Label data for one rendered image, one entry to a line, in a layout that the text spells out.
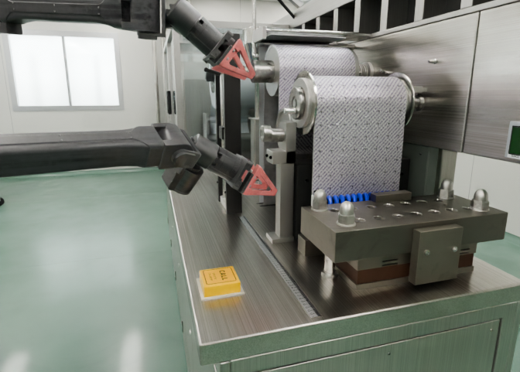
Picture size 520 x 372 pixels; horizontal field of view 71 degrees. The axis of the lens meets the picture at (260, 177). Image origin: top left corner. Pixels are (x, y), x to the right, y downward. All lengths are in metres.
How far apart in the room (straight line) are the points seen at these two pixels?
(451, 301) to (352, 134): 0.39
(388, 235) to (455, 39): 0.48
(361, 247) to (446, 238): 0.17
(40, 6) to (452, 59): 0.90
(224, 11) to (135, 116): 2.27
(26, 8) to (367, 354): 0.96
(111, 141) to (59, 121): 5.83
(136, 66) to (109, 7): 5.50
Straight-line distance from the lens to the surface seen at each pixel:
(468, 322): 0.87
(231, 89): 1.10
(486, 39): 0.92
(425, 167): 1.03
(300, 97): 0.84
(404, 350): 0.80
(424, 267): 0.78
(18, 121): 6.61
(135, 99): 6.31
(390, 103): 0.92
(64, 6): 0.90
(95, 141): 0.64
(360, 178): 0.90
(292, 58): 1.06
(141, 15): 0.79
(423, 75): 1.04
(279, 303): 0.70
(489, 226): 0.89
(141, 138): 0.66
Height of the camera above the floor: 1.27
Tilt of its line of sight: 13 degrees down
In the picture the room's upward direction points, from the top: straight up
